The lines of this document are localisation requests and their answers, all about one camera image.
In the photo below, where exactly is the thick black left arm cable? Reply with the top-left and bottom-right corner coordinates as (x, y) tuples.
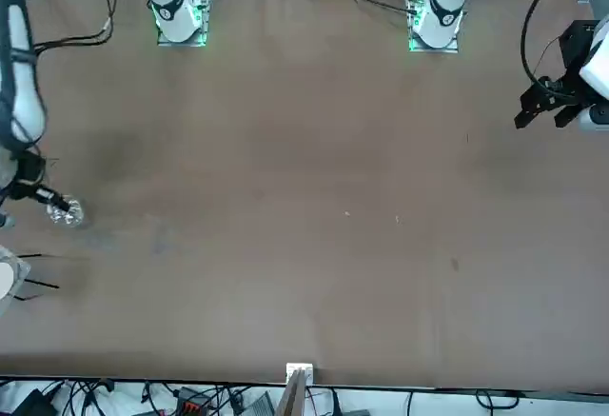
(520, 0), (571, 85)

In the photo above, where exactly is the black power adapter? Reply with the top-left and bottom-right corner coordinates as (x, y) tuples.
(9, 388), (59, 416)

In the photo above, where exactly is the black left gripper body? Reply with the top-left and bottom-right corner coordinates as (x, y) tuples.
(557, 19), (599, 103)

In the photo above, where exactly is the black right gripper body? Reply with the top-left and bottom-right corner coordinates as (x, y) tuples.
(7, 152), (49, 199)

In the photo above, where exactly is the black power cable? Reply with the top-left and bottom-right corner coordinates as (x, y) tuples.
(31, 0), (116, 51)

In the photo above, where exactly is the wire gauze with white centre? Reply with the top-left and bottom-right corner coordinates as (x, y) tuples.
(0, 244), (32, 317)

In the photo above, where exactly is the aluminium camera post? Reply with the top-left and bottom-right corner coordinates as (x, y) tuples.
(284, 362), (316, 416)

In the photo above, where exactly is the red and black device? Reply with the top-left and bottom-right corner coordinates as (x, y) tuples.
(174, 399), (204, 416)

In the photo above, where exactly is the clear glass alcohol lamp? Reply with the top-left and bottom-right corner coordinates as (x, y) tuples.
(46, 194), (86, 228)

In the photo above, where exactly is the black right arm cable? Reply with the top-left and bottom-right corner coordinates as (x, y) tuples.
(0, 0), (49, 150)

